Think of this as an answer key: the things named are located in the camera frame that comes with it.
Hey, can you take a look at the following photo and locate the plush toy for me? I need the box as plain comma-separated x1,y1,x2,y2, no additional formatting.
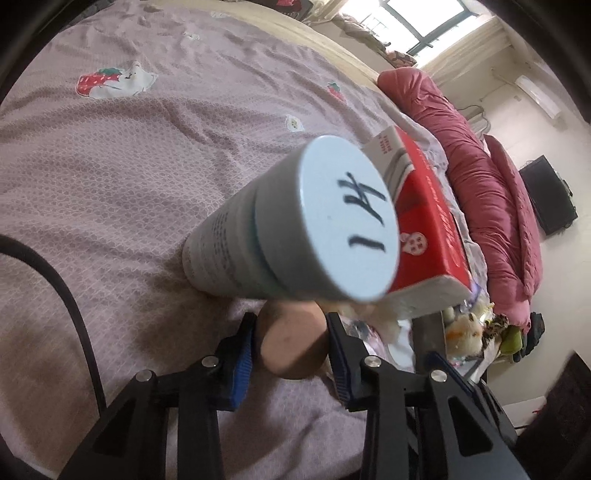
443,300,492,359

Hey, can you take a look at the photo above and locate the leopard print fabric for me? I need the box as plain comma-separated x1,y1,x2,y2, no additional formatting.
483,314,510,341

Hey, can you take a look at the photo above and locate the crumpled plastic wrapper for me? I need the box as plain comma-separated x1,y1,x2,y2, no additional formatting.
339,303,401,360

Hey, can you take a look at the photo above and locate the green cloth under quilt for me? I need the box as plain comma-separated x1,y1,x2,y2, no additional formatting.
499,325,527,357

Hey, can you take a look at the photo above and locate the dark folded clothes pile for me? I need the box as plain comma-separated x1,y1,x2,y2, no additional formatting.
520,312,546,358

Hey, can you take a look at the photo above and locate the red white tissue box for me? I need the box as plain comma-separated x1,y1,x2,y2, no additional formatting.
363,126,472,319

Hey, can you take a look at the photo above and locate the white cylindrical bottle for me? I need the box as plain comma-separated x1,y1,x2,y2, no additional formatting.
182,136,400,303

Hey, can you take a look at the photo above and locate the pink red folded quilt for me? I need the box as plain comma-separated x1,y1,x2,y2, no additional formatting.
377,67,543,332

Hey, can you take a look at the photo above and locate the lilac patterned bed sheet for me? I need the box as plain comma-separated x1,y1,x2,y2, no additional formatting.
1,1,488,479

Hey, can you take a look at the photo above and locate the white air conditioner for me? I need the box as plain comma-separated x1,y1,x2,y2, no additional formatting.
515,75,562,120

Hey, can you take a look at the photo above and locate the cream right curtain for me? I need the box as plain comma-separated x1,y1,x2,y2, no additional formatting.
420,17,511,86

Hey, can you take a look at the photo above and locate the beige mattress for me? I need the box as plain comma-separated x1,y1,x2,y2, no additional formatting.
151,0,385,91

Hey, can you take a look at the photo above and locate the wall mounted black television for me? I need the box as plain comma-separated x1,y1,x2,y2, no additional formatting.
519,155,578,236

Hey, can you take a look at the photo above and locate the black cable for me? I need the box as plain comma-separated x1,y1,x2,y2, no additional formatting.
0,233,108,416

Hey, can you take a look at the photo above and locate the window with dark frame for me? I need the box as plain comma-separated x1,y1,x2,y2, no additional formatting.
361,0,475,56

